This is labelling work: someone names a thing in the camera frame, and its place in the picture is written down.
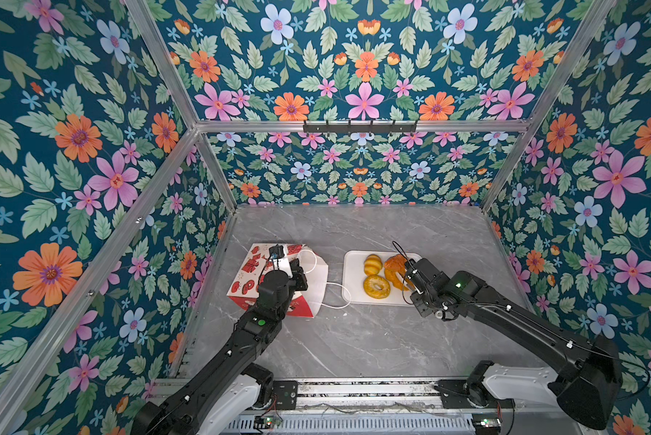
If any red white paper bag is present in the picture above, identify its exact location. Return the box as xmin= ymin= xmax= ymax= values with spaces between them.
xmin=227 ymin=243 xmax=330 ymax=318

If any orange brown croissant bread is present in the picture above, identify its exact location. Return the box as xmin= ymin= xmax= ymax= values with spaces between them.
xmin=383 ymin=255 xmax=412 ymax=291

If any small yellow donut bread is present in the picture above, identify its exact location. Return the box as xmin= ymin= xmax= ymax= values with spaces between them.
xmin=363 ymin=275 xmax=391 ymax=300

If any striped yellow bread roll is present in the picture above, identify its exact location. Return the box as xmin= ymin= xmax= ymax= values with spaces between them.
xmin=363 ymin=254 xmax=383 ymax=277

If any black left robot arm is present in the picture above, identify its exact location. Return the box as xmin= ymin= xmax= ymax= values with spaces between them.
xmin=131 ymin=258 xmax=308 ymax=434

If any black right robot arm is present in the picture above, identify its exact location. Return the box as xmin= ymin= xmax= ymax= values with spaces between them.
xmin=404 ymin=258 xmax=623 ymax=431

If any white plastic tray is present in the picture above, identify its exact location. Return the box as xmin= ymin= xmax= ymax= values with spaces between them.
xmin=342 ymin=250 xmax=412 ymax=307

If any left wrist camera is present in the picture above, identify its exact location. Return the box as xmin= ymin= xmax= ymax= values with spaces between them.
xmin=268 ymin=244 xmax=293 ymax=277

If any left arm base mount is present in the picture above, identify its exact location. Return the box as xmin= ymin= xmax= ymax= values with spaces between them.
xmin=249 ymin=380 xmax=299 ymax=411

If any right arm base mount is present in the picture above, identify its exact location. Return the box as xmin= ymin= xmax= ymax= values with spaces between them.
xmin=433 ymin=379 xmax=516 ymax=410

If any black hook rail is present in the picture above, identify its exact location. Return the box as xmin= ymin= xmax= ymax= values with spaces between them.
xmin=302 ymin=120 xmax=418 ymax=135

